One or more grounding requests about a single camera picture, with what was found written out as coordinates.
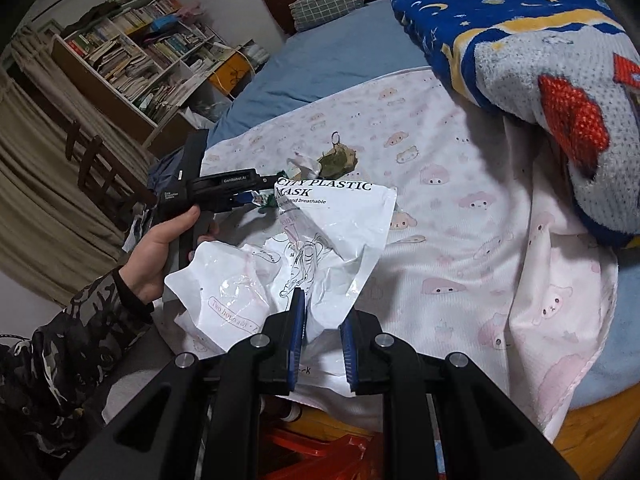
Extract blue moon star blanket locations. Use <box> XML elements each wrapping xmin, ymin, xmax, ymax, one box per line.
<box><xmin>387</xmin><ymin>0</ymin><xmax>640</xmax><ymax>250</ymax></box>

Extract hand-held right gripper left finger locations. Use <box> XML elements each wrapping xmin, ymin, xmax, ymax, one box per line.
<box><xmin>57</xmin><ymin>288</ymin><xmax>306</xmax><ymax>480</ymax></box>

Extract clear plastic bag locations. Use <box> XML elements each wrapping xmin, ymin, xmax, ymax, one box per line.
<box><xmin>187</xmin><ymin>95</ymin><xmax>231</xmax><ymax>123</ymax></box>

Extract person's left hand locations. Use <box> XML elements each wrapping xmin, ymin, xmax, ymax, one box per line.
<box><xmin>124</xmin><ymin>206</ymin><xmax>202</xmax><ymax>306</ymax></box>

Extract dark wooden chair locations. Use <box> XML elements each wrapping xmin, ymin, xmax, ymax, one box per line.
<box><xmin>65</xmin><ymin>120</ymin><xmax>158</xmax><ymax>231</ymax></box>

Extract rows of books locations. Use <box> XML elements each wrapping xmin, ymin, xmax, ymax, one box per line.
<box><xmin>65</xmin><ymin>0</ymin><xmax>236</xmax><ymax>116</ymax></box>

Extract beige curtain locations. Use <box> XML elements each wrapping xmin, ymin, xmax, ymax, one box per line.
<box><xmin>0</xmin><ymin>25</ymin><xmax>151</xmax><ymax>306</ymax></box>

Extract withered leaf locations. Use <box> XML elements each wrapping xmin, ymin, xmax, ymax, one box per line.
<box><xmin>317</xmin><ymin>144</ymin><xmax>360</xmax><ymax>177</ymax></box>

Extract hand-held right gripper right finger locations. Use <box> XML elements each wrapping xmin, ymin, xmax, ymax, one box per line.
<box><xmin>339</xmin><ymin>310</ymin><xmax>583</xmax><ymax>480</ymax></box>

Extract white printed plastic bag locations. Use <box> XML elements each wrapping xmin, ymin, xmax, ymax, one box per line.
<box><xmin>164</xmin><ymin>177</ymin><xmax>398</xmax><ymax>401</ymax></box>

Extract white cartoon print cloth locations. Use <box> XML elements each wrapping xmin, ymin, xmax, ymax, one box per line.
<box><xmin>102</xmin><ymin>67</ymin><xmax>621</xmax><ymax>443</ymax></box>

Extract yellow drawer front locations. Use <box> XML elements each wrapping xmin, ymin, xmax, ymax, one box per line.
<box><xmin>210</xmin><ymin>55</ymin><xmax>258</xmax><ymax>98</ymax></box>

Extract white bookshelf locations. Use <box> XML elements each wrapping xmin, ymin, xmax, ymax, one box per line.
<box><xmin>50</xmin><ymin>0</ymin><xmax>271</xmax><ymax>148</ymax></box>

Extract red plastic stool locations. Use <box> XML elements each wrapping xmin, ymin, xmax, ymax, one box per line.
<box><xmin>260</xmin><ymin>425</ymin><xmax>388</xmax><ymax>480</ymax></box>

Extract dark blue clothes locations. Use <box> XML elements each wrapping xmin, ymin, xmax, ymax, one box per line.
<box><xmin>147</xmin><ymin>152</ymin><xmax>188</xmax><ymax>196</ymax></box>

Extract person's left forearm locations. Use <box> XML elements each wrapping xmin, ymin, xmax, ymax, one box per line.
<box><xmin>0</xmin><ymin>266</ymin><xmax>156</xmax><ymax>480</ymax></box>

